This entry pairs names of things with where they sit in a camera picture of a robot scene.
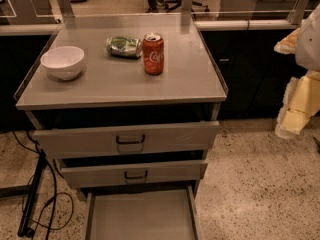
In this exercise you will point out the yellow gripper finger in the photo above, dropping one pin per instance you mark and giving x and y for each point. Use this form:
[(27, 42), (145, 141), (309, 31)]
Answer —
[(301, 101), (288, 44)]

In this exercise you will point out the red coke can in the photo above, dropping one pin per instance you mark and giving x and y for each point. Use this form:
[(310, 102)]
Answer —
[(153, 53)]

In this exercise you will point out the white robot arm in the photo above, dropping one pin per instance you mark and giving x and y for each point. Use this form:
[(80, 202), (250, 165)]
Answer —
[(307, 54)]

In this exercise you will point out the crushed green soda can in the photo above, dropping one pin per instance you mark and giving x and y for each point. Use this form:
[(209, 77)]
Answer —
[(123, 46)]

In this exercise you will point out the grey drawer cabinet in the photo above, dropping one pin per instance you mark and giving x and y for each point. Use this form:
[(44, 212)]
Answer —
[(113, 91)]

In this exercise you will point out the open bottom grey drawer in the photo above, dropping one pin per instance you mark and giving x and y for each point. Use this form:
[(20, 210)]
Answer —
[(165, 214)]

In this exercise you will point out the top grey drawer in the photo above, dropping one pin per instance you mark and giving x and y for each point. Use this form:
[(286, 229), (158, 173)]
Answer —
[(101, 141)]

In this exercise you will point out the middle grey drawer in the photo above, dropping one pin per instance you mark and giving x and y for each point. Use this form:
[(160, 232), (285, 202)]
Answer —
[(113, 175)]

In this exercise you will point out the white ceramic bowl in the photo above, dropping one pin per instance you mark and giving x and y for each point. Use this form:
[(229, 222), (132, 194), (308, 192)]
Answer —
[(64, 62)]

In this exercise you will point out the black metal floor bar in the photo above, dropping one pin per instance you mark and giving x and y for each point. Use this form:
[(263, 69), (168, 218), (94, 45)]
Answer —
[(28, 209)]

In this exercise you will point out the white horizontal rail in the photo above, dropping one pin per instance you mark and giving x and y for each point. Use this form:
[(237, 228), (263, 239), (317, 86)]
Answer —
[(239, 25)]

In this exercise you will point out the black top drawer handle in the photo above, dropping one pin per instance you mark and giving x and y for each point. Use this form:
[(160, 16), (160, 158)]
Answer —
[(130, 140)]

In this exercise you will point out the black drawer handle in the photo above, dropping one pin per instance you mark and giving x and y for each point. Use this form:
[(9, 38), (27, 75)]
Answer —
[(130, 140), (130, 175)]

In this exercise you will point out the black middle drawer handle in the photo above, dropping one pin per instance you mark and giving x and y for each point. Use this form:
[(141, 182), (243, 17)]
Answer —
[(130, 175)]

